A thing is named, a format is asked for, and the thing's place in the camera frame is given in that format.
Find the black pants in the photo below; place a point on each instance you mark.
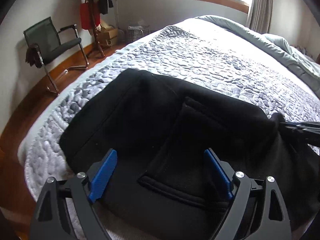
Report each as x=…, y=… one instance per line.
x=180, y=135

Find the wicker basket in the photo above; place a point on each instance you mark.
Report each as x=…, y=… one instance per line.
x=137, y=33

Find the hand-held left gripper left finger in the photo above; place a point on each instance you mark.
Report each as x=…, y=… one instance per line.
x=104, y=173

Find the cardboard boxes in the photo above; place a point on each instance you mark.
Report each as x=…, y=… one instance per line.
x=108, y=35

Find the pale green duvet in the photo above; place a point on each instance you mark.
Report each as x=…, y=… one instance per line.
x=282, y=42

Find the wooden coat rack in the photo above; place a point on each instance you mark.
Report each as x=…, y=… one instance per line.
x=96, y=30

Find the black mesh chair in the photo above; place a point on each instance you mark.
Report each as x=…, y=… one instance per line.
x=55, y=47

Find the beige curtain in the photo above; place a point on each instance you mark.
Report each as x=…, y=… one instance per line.
x=260, y=5

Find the red tote bag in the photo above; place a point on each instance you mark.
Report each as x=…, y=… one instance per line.
x=88, y=16

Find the dark gloves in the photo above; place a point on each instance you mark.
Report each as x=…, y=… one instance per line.
x=32, y=56

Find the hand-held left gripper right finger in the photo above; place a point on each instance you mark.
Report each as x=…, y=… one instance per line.
x=217, y=171

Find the bed with grey quilt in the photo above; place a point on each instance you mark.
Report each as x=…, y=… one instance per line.
x=200, y=62

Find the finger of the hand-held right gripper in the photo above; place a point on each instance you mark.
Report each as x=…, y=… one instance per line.
x=300, y=127

